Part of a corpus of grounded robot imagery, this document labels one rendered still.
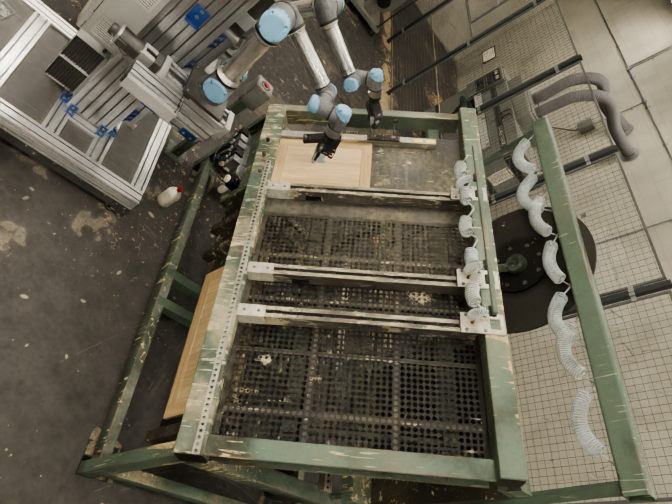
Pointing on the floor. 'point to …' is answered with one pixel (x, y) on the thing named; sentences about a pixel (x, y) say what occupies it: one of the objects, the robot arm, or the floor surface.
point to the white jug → (169, 196)
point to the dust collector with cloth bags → (370, 10)
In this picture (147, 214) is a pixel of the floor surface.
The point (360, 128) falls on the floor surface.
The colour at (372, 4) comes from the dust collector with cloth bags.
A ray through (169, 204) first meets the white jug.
